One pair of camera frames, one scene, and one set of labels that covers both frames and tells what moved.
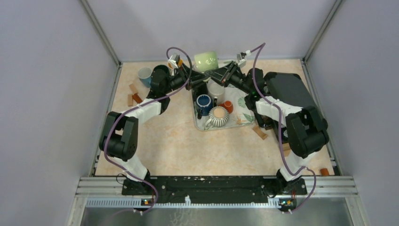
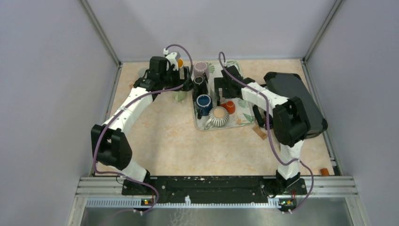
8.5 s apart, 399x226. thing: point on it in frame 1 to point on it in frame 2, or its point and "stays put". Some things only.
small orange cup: [228, 105] stays put
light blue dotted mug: [144, 74] stays put
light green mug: [204, 61] to [179, 96]
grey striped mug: [219, 117] stays put
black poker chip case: [289, 88] stays put
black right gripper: [223, 75] to [220, 83]
